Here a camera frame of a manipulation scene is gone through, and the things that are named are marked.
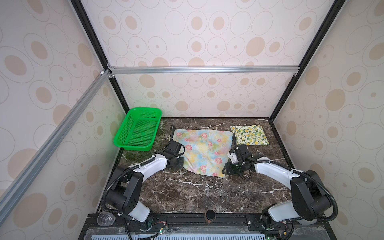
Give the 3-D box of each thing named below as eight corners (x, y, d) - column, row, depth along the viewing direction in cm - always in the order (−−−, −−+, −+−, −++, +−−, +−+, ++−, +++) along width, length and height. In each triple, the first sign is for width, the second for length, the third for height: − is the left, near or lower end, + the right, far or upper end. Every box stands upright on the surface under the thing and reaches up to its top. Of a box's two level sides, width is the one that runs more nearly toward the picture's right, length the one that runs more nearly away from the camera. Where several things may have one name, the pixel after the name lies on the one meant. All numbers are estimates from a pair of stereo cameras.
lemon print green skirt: (234, 145, 107) (235, 142, 104) (230, 127, 117) (231, 124, 114) (267, 145, 107) (268, 142, 104) (260, 127, 117) (262, 124, 114)
